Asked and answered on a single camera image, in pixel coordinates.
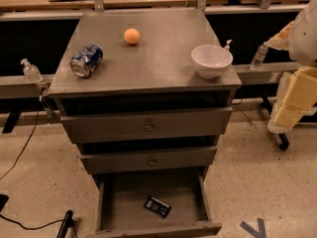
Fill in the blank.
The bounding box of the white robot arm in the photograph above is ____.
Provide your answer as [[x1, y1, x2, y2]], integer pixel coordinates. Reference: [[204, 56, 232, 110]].
[[267, 0, 317, 134]]

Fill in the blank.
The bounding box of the grey wooden drawer cabinet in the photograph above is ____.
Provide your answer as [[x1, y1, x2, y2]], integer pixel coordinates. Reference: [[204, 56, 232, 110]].
[[48, 7, 243, 238]]

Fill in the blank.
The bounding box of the grey top drawer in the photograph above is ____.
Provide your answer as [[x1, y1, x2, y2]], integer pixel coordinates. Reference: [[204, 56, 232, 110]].
[[61, 107, 232, 144]]

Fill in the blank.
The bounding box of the grey middle drawer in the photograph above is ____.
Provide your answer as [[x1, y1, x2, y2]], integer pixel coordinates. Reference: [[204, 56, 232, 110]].
[[80, 147, 217, 175]]

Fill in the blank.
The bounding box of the grey open bottom drawer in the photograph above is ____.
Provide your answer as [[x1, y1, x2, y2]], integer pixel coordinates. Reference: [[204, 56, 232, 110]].
[[86, 168, 222, 238]]

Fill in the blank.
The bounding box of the white ceramic bowl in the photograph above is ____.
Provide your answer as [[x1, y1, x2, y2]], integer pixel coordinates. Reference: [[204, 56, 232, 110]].
[[191, 45, 233, 79]]

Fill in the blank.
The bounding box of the orange fruit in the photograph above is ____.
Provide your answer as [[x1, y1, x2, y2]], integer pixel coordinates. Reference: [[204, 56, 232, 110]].
[[124, 29, 140, 45]]

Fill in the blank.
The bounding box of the blue crushed soda can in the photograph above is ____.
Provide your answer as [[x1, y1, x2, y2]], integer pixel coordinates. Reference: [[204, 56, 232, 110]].
[[69, 44, 103, 78]]

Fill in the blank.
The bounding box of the clear plastic water bottle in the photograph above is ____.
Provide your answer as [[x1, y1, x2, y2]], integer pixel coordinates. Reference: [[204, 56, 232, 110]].
[[250, 43, 268, 70]]

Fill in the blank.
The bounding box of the black table leg right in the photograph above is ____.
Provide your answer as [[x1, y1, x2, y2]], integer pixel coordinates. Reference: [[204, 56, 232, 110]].
[[261, 96, 290, 152]]

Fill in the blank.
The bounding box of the clear sanitizer pump bottle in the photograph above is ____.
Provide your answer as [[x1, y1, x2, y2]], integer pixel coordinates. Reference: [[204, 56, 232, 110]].
[[21, 59, 44, 83]]

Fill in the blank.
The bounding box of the black stand foot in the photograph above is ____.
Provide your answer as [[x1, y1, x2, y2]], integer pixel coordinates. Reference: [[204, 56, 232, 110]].
[[56, 210, 74, 238]]

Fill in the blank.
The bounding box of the black floor cable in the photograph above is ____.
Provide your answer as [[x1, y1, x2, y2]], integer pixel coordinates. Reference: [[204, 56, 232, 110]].
[[0, 109, 78, 238]]

